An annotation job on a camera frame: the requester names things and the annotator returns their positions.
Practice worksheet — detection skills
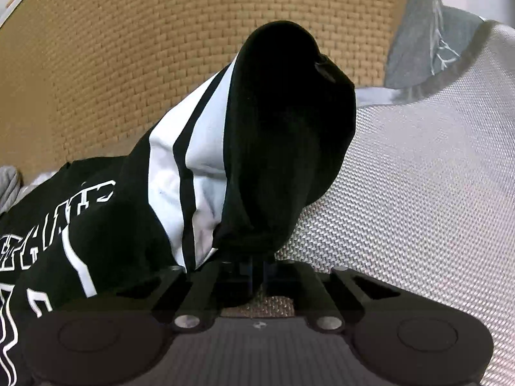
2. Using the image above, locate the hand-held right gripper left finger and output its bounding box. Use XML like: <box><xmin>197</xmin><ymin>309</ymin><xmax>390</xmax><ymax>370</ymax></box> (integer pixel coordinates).
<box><xmin>121</xmin><ymin>261</ymin><xmax>254</xmax><ymax>332</ymax></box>

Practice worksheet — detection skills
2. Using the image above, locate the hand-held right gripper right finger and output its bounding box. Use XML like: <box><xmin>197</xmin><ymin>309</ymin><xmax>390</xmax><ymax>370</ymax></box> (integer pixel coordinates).
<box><xmin>261</xmin><ymin>263</ymin><xmax>403</xmax><ymax>332</ymax></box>

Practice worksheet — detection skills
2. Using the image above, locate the black white printed t-shirt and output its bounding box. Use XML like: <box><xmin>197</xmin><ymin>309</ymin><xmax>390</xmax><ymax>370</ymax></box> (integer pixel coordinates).
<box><xmin>0</xmin><ymin>20</ymin><xmax>358</xmax><ymax>386</ymax></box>

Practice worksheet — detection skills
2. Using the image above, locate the folded grey garment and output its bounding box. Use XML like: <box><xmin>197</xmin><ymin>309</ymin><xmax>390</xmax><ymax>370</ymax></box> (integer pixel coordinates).
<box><xmin>0</xmin><ymin>164</ymin><xmax>61</xmax><ymax>214</ymax></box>

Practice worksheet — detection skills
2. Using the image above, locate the woven tan mattress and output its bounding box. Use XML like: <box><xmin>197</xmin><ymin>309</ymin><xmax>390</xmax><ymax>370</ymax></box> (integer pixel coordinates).
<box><xmin>0</xmin><ymin>0</ymin><xmax>415</xmax><ymax>188</ymax></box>

